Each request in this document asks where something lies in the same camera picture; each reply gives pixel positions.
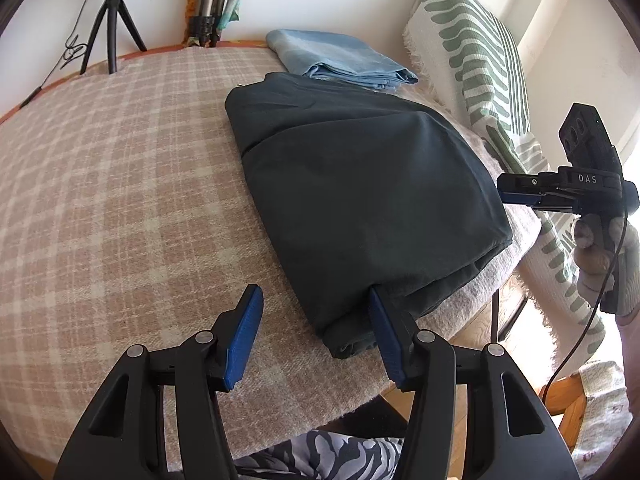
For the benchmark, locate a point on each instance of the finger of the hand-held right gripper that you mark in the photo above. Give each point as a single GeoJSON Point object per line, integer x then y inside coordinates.
{"type": "Point", "coordinates": [525, 189]}

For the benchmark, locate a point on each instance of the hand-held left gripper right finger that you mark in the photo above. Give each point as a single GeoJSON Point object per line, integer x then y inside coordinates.
{"type": "Point", "coordinates": [387, 340]}

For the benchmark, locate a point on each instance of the beige plaid blanket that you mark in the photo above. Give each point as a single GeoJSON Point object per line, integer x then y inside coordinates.
{"type": "Point", "coordinates": [125, 185]}

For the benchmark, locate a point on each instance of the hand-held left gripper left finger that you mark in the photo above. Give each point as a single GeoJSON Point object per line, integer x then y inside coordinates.
{"type": "Point", "coordinates": [245, 340]}

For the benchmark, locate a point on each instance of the white embroidered cloth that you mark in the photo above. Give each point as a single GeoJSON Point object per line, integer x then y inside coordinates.
{"type": "Point", "coordinates": [602, 410]}

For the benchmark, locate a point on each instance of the folded light blue cloth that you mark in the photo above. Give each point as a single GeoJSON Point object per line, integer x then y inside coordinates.
{"type": "Point", "coordinates": [340, 55]}

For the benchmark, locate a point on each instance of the wooden chair frame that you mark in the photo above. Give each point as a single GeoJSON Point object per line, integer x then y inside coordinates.
{"type": "Point", "coordinates": [567, 405]}

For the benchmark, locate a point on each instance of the dark grey pants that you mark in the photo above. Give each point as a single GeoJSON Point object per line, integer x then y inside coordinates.
{"type": "Point", "coordinates": [360, 185]}

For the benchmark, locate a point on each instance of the person's right hand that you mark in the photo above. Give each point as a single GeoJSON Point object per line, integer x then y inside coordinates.
{"type": "Point", "coordinates": [587, 265]}

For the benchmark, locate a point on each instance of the black tripod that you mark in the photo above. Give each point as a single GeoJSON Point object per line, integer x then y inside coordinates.
{"type": "Point", "coordinates": [112, 15]}

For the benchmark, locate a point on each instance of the bundle of dark poles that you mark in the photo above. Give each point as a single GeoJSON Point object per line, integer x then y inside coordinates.
{"type": "Point", "coordinates": [205, 15]}

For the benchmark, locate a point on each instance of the white green patterned throw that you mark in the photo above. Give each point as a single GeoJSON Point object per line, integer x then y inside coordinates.
{"type": "Point", "coordinates": [475, 35]}

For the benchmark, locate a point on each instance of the person's patterned clothing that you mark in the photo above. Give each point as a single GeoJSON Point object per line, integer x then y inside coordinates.
{"type": "Point", "coordinates": [320, 457]}

